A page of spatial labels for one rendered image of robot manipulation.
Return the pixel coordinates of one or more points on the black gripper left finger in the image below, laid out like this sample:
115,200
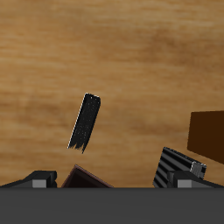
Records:
40,178

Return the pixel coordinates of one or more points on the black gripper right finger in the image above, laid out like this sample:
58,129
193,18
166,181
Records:
186,179

